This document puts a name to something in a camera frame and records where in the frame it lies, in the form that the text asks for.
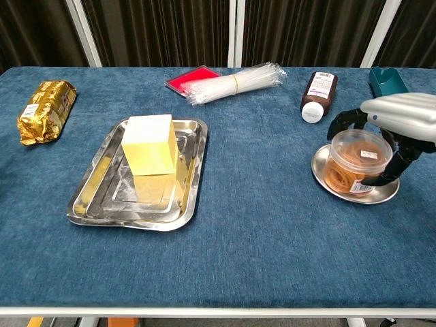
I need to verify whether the bundle of clear wrapped straws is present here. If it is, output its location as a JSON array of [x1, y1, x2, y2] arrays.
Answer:
[[179, 61, 287, 108]]

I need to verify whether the round stainless steel plate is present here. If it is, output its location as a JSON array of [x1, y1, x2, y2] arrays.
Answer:
[[311, 144, 401, 204]]

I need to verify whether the yellow cube block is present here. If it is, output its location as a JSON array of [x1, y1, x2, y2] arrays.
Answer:
[[121, 114, 178, 176]]

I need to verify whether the white partition frame post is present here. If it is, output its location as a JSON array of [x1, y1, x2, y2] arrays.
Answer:
[[360, 0, 403, 68], [65, 0, 102, 68], [227, 0, 246, 68]]

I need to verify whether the teal plastic holder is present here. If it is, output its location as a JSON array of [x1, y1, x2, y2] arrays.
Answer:
[[369, 66, 410, 99]]

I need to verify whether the gold foil snack package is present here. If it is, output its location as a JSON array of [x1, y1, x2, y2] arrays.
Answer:
[[16, 80, 78, 146]]

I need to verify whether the clear jar of rubber bands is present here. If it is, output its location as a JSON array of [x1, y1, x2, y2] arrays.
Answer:
[[322, 129, 394, 197]]

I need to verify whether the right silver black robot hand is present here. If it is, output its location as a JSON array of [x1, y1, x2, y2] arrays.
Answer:
[[326, 92, 436, 187]]

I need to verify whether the orange box under table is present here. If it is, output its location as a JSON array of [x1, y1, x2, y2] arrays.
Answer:
[[108, 317, 140, 327]]

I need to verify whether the dark brown curtain panel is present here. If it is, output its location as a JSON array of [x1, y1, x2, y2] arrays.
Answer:
[[242, 0, 388, 68], [0, 0, 89, 74], [374, 0, 436, 69], [80, 0, 231, 68]]

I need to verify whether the blue velvet tablecloth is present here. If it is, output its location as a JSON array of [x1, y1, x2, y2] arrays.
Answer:
[[0, 66, 436, 309]]

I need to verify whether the rectangular stainless steel tray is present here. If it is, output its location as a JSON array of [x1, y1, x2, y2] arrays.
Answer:
[[65, 117, 209, 232]]

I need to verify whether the red flat plastic case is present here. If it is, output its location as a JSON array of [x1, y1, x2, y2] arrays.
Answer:
[[164, 64, 224, 100]]

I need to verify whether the brown bottle with white cap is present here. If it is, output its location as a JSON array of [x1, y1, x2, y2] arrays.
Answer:
[[300, 71, 339, 123]]

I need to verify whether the white table frame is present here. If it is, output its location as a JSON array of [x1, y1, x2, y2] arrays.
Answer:
[[0, 306, 436, 327]]

